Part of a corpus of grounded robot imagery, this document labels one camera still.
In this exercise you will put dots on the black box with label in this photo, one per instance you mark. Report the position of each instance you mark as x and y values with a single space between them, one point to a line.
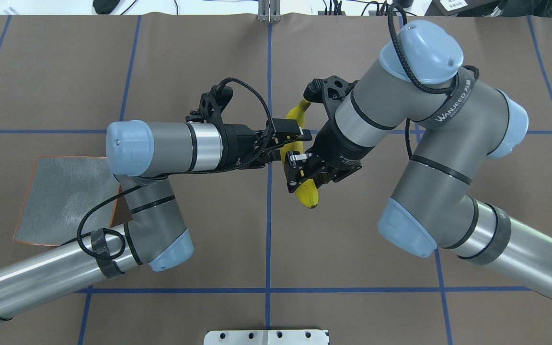
464 8

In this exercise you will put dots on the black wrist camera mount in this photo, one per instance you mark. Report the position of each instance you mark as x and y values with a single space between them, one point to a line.
329 92
211 106

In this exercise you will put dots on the black cloth bundle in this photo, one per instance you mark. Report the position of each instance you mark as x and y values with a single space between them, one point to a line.
105 7

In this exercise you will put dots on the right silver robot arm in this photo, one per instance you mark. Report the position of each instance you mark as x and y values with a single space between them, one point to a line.
419 76

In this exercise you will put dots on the grey square plate orange rim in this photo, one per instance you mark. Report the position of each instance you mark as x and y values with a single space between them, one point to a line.
61 191

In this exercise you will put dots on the aluminium frame post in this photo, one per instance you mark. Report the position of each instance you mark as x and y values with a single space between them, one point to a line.
269 11

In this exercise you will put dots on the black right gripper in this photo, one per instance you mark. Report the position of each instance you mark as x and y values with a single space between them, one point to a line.
334 149

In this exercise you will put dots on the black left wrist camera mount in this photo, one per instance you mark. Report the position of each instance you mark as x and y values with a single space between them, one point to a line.
211 106

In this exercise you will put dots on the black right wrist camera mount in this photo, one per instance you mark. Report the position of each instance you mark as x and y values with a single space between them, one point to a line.
329 92

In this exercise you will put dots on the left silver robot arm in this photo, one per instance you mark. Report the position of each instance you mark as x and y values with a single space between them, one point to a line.
141 156

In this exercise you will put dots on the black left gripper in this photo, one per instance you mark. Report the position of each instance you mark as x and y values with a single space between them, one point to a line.
238 145

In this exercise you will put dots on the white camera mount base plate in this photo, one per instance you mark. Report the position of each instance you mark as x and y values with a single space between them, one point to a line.
268 337

